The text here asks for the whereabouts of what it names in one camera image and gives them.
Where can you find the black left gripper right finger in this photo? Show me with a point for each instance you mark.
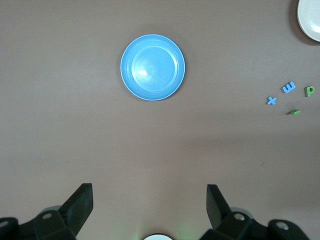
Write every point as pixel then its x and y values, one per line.
pixel 220 210

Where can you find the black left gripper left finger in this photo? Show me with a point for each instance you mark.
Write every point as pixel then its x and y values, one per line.
pixel 72 210

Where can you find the blue letter x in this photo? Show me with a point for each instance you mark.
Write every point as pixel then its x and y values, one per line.
pixel 271 100

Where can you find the green letter l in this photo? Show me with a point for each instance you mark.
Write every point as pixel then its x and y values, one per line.
pixel 295 111

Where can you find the blue letter m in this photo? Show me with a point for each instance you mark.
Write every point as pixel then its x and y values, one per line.
pixel 288 87

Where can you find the green letter p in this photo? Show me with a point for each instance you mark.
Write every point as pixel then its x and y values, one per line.
pixel 309 90

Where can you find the brown table cover sheet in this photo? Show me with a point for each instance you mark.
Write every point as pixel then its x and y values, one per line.
pixel 75 100

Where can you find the blue plate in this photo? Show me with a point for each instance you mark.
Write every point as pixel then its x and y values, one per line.
pixel 153 67

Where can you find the beige plate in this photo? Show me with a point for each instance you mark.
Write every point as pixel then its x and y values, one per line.
pixel 311 17

